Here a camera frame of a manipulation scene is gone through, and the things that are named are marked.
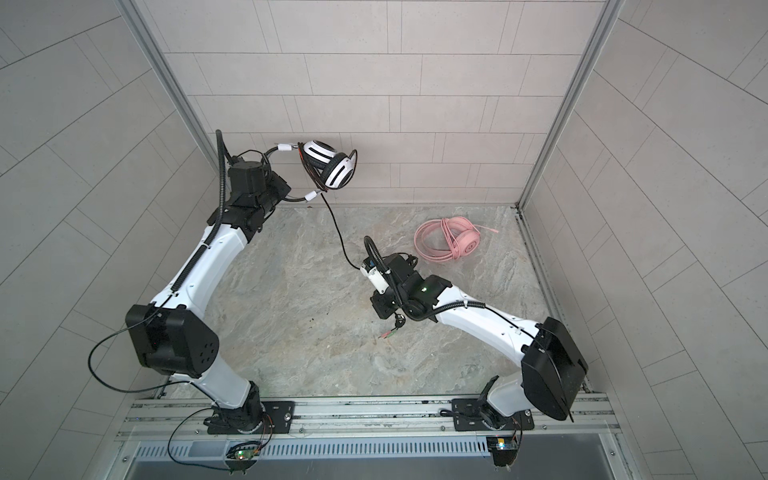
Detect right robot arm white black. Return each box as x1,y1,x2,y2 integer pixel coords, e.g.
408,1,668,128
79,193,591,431
360,236,588,430

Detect aluminium mounting rail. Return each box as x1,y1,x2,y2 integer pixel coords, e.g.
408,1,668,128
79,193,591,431
117,393,620,440

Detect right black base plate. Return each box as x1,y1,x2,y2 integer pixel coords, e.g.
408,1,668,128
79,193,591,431
449,398,535,432

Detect left circuit board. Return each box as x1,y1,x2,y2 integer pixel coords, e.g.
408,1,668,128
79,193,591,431
225,441,263,474

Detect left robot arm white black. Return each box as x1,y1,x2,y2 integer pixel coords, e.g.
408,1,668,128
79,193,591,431
124,133,290,434

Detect circuit board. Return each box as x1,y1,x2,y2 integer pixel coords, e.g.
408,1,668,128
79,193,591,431
486,436,520,469
225,441,263,474

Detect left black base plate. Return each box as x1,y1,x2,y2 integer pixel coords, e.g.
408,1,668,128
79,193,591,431
203,401,296,435

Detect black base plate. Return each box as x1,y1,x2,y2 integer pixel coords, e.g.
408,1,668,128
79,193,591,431
449,398,535,432
203,401,296,435

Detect white black headphones with cable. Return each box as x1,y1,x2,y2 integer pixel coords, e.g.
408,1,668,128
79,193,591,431
261,140,357,268

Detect pink headphones with cable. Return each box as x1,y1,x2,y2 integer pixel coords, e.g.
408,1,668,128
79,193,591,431
413,216,498,263

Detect right circuit board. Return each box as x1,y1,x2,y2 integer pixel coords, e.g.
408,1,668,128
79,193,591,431
486,436,520,469

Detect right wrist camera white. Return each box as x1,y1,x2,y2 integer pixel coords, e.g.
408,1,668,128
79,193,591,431
360,257,390,295

